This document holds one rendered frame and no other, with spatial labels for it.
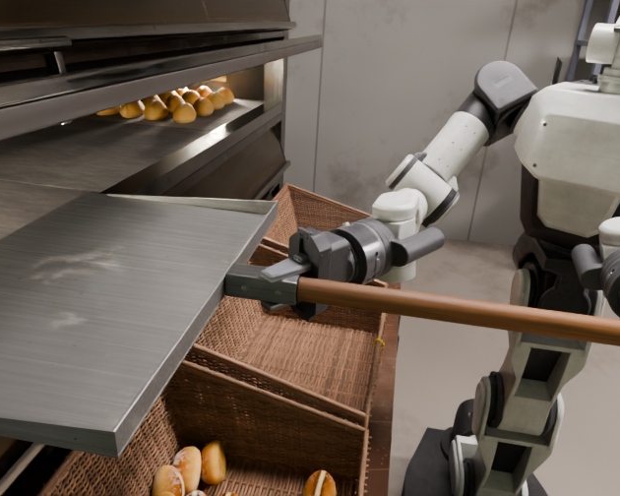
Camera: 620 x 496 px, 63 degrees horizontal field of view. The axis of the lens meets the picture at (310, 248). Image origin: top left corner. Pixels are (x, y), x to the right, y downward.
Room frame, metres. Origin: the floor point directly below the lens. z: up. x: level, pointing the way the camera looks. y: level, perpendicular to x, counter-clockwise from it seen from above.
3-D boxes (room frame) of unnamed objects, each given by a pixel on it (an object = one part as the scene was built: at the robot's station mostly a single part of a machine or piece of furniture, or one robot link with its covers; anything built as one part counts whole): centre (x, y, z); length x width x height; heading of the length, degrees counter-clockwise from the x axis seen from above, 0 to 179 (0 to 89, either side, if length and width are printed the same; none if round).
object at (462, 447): (1.12, -0.57, 0.28); 0.21 x 0.20 x 0.13; 172
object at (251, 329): (1.15, 0.03, 0.72); 0.56 x 0.49 x 0.28; 169
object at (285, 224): (1.75, -0.07, 0.72); 0.56 x 0.49 x 0.28; 170
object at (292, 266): (0.56, 0.03, 1.22); 0.06 x 0.03 x 0.02; 137
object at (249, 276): (0.56, 0.05, 1.20); 0.09 x 0.04 x 0.03; 82
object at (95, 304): (0.59, 0.28, 1.19); 0.55 x 0.36 x 0.03; 172
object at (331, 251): (0.63, -0.03, 1.20); 0.12 x 0.10 x 0.13; 137
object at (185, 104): (1.82, 0.64, 1.21); 0.61 x 0.48 x 0.06; 81
